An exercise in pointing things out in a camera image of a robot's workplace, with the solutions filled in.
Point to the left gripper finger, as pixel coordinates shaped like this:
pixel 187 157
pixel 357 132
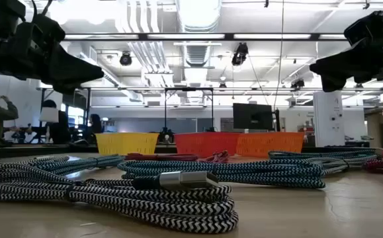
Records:
pixel 68 69
pixel 70 90

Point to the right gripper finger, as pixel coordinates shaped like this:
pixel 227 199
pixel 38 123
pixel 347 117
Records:
pixel 331 85
pixel 346 64

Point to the teal utensil horizontal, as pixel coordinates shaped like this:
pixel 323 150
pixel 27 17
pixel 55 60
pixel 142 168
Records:
pixel 260 172

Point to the magenta utensil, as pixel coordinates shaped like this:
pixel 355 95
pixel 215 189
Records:
pixel 161 156

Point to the white rectangular sheet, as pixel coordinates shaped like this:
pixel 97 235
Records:
pixel 49 115

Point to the black ceiling spot lamp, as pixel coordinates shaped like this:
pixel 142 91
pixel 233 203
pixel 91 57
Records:
pixel 240 53
pixel 298 84
pixel 125 59

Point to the white pillar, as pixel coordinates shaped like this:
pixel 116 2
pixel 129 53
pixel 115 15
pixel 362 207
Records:
pixel 328 119

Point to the yellow plastic mesh basket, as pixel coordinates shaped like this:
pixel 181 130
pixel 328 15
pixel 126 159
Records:
pixel 126 143

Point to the orange plastic mesh basket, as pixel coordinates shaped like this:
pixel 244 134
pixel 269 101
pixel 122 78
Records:
pixel 270 143

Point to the black computer monitor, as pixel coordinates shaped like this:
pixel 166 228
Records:
pixel 252 116

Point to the overhead bar with light strips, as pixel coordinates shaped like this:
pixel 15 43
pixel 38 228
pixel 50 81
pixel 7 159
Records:
pixel 229 36

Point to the red plastic mesh basket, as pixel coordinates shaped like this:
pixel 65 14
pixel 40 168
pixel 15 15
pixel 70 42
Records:
pixel 204 143

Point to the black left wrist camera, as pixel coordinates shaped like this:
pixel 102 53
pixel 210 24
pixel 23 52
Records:
pixel 50 28

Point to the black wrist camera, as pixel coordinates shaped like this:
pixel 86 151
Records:
pixel 50 28
pixel 363 28

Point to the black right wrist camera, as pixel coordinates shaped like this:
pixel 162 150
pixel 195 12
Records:
pixel 363 28

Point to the black background rig frame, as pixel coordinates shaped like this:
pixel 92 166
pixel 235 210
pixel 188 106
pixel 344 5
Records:
pixel 188 89

